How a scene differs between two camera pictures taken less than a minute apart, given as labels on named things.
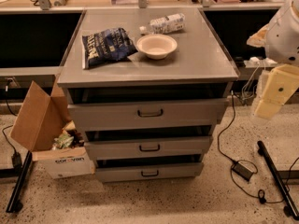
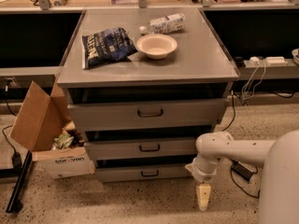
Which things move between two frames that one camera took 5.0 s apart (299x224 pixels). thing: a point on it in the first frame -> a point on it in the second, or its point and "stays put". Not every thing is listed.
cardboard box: (44, 126) stays put
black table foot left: (14, 204) stays put
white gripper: (284, 36) -> (199, 173)
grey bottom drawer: (148, 172) stays put
